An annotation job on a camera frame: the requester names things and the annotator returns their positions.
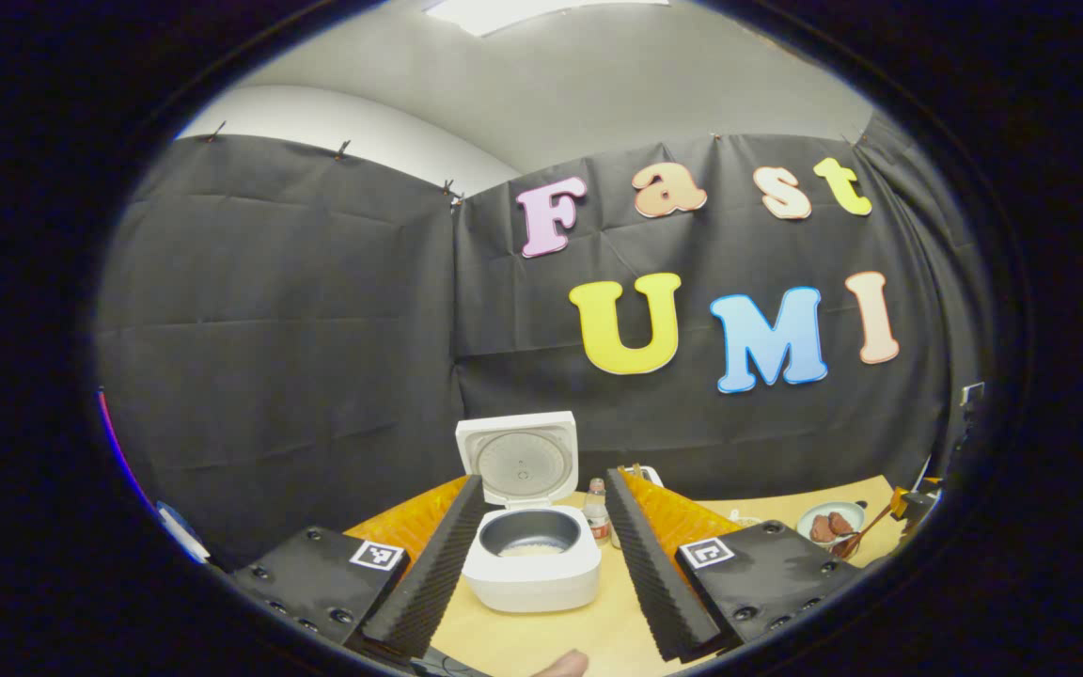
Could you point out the large ceiling light panel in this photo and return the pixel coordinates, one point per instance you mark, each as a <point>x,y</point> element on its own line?
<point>541,11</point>

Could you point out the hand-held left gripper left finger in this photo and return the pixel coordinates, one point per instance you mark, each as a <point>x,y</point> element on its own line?
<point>429,583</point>

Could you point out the clear water bottle red label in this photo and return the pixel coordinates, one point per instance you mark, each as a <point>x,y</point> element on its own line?
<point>597,517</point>

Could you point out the pale green plate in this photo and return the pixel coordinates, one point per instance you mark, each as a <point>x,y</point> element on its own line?
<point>828,509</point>

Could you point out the brown wooden spoon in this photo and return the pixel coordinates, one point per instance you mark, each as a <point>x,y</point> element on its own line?
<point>871,525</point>

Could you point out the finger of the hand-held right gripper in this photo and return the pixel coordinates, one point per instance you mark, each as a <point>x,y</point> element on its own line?
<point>918,503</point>

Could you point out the black cloth clip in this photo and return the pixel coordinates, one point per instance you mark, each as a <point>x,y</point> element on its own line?
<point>453,194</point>
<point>342,150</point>

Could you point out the white rice cooker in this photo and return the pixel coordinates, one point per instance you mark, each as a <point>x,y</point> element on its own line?
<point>532,583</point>

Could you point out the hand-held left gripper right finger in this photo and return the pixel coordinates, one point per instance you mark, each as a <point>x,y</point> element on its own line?
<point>659,583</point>

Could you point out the red meat piece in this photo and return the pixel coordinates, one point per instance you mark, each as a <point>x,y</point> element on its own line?
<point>842,523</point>
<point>821,529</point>

